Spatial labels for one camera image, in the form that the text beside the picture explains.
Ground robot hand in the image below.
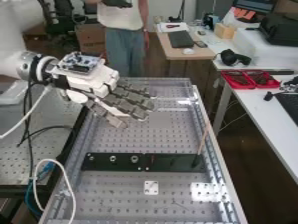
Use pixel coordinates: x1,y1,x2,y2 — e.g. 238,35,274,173
45,51,157,130

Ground cardboard box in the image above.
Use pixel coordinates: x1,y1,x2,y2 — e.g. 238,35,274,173
75,23,108,57

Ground person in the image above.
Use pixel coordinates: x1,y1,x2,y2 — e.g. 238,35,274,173
84,0,150,78

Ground wooden desk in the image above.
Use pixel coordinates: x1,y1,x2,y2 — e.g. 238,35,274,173
153,22,220,80

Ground black chair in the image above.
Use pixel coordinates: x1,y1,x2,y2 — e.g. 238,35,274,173
36,0,77,36

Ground black keyboard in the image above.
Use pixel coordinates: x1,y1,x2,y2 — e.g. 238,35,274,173
273,92,298,127
166,30,196,49

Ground black phone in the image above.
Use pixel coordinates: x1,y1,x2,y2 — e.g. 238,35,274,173
193,40,209,49

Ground thin stick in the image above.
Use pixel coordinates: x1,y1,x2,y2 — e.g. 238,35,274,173
192,122,213,168

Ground black plate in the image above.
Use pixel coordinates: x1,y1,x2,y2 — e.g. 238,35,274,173
80,152,208,174

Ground black headphones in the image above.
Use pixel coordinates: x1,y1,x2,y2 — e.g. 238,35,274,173
218,48,253,67

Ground red tray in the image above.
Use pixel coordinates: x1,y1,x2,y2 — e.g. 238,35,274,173
244,69,282,89
220,69,258,90

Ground small white box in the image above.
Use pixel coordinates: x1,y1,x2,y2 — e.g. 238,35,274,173
142,180,161,196

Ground white desk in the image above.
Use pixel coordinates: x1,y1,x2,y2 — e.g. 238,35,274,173
193,19,298,185

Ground clear box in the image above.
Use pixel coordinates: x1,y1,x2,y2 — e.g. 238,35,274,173
39,77,250,224

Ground black case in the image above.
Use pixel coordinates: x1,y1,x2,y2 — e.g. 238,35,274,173
258,12,298,47

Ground white cable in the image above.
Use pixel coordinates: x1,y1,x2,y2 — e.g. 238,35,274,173
0,85,53,140
32,158,77,224

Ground black cable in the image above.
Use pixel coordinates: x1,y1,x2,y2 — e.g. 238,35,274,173
23,79,41,183
16,124,75,148

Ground blue cable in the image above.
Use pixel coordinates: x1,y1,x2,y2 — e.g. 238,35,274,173
24,168,51,216

